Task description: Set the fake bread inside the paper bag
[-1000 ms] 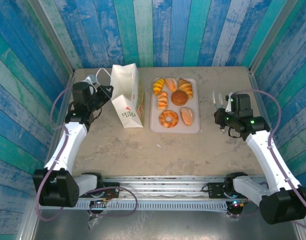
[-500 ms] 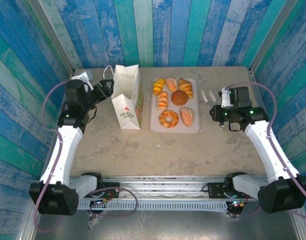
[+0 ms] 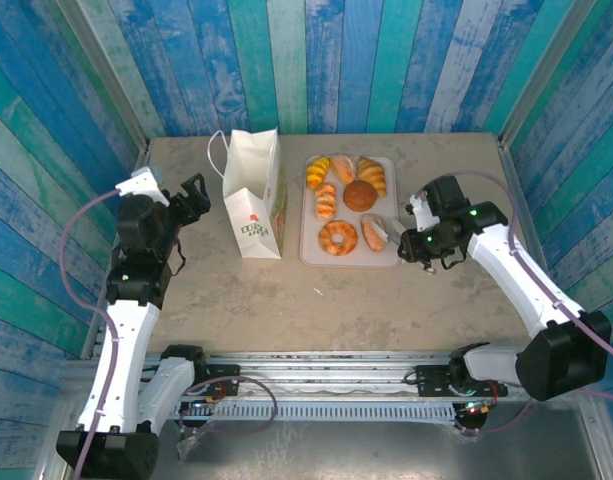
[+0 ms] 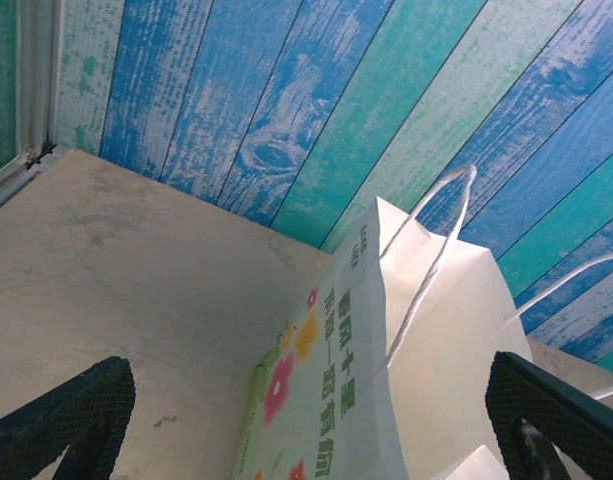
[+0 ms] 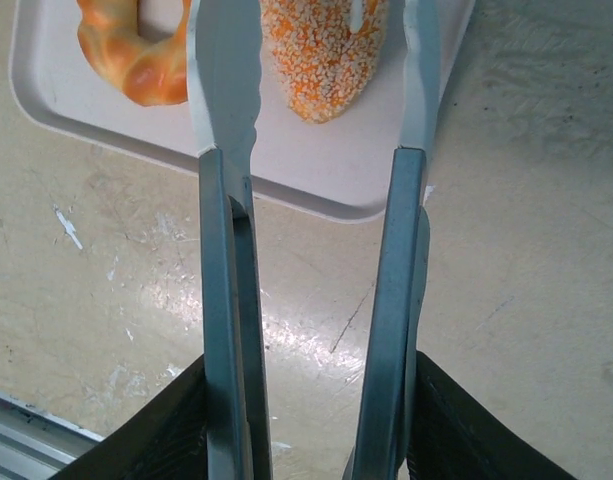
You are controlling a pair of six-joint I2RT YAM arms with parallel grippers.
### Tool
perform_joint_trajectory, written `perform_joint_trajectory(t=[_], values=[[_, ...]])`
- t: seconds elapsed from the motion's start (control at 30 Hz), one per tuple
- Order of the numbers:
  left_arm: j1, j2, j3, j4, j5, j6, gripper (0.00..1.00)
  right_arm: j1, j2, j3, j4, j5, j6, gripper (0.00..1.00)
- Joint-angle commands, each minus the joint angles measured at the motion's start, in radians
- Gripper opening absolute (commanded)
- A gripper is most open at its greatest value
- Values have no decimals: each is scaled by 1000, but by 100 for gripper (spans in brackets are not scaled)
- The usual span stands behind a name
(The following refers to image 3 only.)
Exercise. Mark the orange white fake bread roll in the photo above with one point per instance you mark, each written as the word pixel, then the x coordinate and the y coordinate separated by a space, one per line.
pixel 369 236
pixel 343 169

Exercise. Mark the round brown fake bun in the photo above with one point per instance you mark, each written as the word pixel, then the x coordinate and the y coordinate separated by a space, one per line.
pixel 360 196

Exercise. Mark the golden fake croissant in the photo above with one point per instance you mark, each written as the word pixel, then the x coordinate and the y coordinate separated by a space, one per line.
pixel 372 174

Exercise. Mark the twisted orange fake bread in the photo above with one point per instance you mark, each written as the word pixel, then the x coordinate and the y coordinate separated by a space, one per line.
pixel 325 202

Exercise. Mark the yellow striped fake croissant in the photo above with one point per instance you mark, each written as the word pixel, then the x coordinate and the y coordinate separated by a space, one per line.
pixel 317 172

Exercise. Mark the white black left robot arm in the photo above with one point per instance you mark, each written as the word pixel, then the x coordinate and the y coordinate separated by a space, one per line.
pixel 121 350

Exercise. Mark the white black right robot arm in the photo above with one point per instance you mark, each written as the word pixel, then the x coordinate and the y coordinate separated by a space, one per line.
pixel 506 270

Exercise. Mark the white printed paper bag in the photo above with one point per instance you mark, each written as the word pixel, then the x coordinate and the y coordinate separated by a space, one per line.
pixel 251 220

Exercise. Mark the pale pink plastic tray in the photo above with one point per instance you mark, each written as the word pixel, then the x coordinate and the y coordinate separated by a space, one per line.
pixel 311 252

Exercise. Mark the small white scrap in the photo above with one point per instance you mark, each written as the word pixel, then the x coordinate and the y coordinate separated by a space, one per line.
pixel 318 291

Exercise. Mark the small circuit board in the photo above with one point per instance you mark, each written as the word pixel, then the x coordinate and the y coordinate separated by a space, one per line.
pixel 473 409
pixel 201 401

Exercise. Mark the metal base sheet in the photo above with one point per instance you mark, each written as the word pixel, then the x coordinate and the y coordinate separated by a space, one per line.
pixel 386 450

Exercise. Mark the metal corner post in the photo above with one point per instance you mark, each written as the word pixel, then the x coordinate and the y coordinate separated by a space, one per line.
pixel 108 75
pixel 540 75

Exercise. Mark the metal rail beam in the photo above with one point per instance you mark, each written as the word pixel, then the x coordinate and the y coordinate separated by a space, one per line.
pixel 326 372

